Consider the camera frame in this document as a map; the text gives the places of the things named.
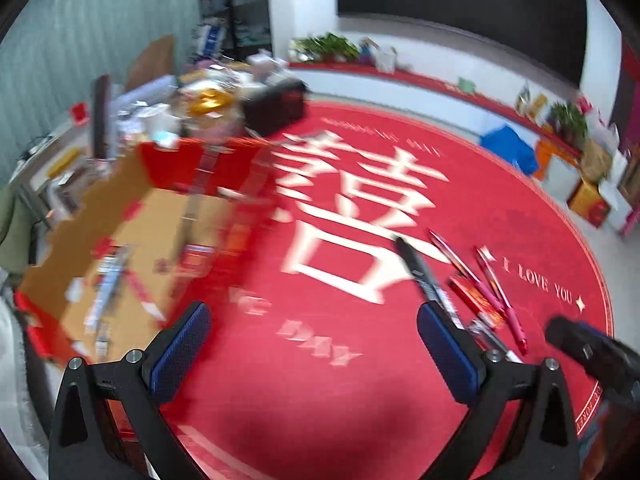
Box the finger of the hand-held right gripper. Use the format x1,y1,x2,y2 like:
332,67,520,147
544,316,640,403

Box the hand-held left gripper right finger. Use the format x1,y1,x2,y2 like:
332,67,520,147
417,303,583,480

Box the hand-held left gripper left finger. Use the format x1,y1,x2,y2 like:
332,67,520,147
48,302,212,480

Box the clear pen with white barrel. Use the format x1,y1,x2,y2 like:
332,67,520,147
462,321,525,365

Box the red patterned lighter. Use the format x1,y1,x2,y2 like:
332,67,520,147
446,276,507,329

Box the pink grip gel pen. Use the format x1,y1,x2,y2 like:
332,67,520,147
472,246,530,356

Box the thick black marker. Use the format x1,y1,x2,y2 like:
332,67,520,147
394,236,453,313

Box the red clear gel pen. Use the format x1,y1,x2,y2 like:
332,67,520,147
426,229,483,283

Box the red cardboard box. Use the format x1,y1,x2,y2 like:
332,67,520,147
15,137,281,366

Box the round red printed tablecloth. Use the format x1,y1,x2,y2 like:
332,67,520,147
150,100,615,480

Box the orange gift box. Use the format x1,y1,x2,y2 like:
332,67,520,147
567,180,613,228

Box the blue bag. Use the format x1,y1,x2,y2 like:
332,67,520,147
480,125,541,176

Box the white paper towel roll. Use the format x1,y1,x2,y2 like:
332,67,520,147
145,110,176,137

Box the potted plant with red flowers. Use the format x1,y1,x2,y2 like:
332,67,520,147
550,100,591,136

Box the black and red phone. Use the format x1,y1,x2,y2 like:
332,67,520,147
91,75,112,161

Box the glass jar with gold lid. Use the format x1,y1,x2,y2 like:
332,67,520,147
187,87,236,118

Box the black radio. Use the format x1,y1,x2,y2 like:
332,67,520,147
242,80,307,136

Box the brown chair back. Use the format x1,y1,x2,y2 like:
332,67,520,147
125,35,176,91

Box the green potted plants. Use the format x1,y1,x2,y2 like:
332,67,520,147
290,32,361,63

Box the black wall screen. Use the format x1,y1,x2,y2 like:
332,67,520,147
336,0,588,86

